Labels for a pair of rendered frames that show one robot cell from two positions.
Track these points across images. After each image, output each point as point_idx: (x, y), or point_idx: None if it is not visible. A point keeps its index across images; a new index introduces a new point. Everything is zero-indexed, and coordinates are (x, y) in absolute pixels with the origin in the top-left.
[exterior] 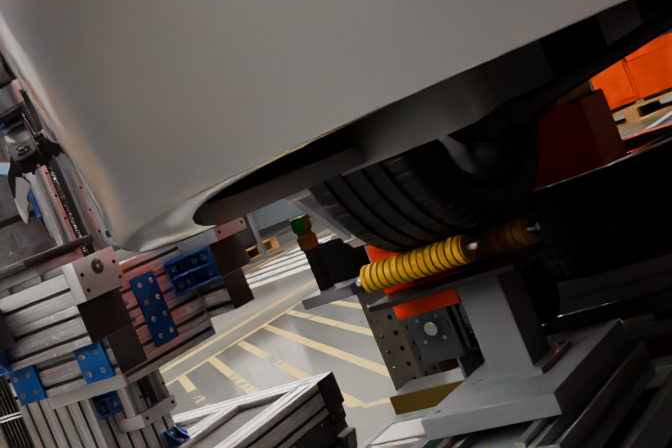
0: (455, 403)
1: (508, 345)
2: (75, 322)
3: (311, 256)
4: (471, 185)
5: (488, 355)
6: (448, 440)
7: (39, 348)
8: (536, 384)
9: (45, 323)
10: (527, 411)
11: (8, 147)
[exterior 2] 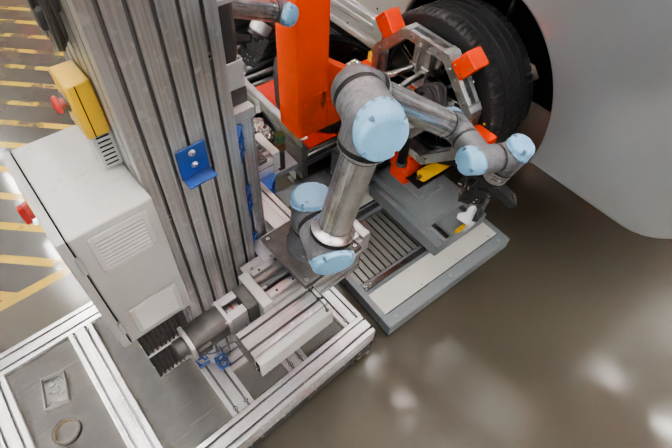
0: (428, 210)
1: (432, 181)
2: (354, 262)
3: (282, 154)
4: None
5: (425, 186)
6: (437, 225)
7: (324, 288)
8: (452, 193)
9: (335, 273)
10: (460, 204)
11: (508, 199)
